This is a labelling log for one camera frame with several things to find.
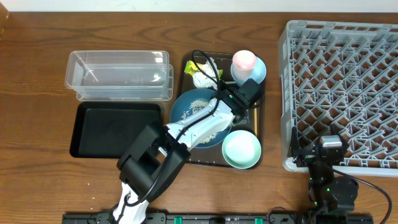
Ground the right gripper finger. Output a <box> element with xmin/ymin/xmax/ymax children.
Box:
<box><xmin>287</xmin><ymin>126</ymin><xmax>299</xmax><ymax>157</ymax></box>
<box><xmin>330</xmin><ymin>124</ymin><xmax>343</xmax><ymax>140</ymax></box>

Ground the white rice pile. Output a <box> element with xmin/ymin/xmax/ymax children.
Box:
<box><xmin>179</xmin><ymin>100</ymin><xmax>231</xmax><ymax>149</ymax></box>

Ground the dark blue plate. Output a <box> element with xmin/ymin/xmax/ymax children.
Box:
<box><xmin>169</xmin><ymin>88</ymin><xmax>234</xmax><ymax>149</ymax></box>

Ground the mint green bowl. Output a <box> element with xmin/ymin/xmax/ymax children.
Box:
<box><xmin>221</xmin><ymin>130</ymin><xmax>262</xmax><ymax>169</ymax></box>

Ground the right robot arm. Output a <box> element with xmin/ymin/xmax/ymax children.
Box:
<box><xmin>288</xmin><ymin>125</ymin><xmax>359</xmax><ymax>223</ymax></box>

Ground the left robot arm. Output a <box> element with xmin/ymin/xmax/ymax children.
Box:
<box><xmin>111</xmin><ymin>78</ymin><xmax>264</xmax><ymax>223</ymax></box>

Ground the grey dishwasher rack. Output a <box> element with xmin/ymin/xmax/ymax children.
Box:
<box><xmin>278</xmin><ymin>20</ymin><xmax>397</xmax><ymax>177</ymax></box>

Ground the wooden chopstick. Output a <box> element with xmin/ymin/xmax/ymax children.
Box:
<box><xmin>253</xmin><ymin>108</ymin><xmax>258</xmax><ymax>136</ymax></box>

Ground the dark brown serving tray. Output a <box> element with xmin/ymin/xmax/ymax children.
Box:
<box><xmin>177</xmin><ymin>52</ymin><xmax>265</xmax><ymax>168</ymax></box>

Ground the light blue bowl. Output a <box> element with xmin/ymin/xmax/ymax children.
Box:
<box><xmin>231</xmin><ymin>57</ymin><xmax>267</xmax><ymax>86</ymax></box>

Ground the pink plastic cup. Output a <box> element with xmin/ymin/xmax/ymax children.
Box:
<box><xmin>231</xmin><ymin>50</ymin><xmax>257</xmax><ymax>82</ymax></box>

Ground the crumpled white tissue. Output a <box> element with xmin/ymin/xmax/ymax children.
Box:
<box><xmin>192</xmin><ymin>61</ymin><xmax>219</xmax><ymax>90</ymax></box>

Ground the yellow green snack wrapper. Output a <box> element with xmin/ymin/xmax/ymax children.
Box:
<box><xmin>184</xmin><ymin>60</ymin><xmax>216</xmax><ymax>80</ymax></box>

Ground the black plastic tray bin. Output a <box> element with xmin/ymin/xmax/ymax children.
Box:
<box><xmin>70</xmin><ymin>101</ymin><xmax>161</xmax><ymax>159</ymax></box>

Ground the clear plastic bin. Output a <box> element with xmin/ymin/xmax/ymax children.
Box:
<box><xmin>65</xmin><ymin>50</ymin><xmax>174</xmax><ymax>101</ymax></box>

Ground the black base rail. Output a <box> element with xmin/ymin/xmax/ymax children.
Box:
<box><xmin>61</xmin><ymin>212</ymin><xmax>374</xmax><ymax>224</ymax></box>

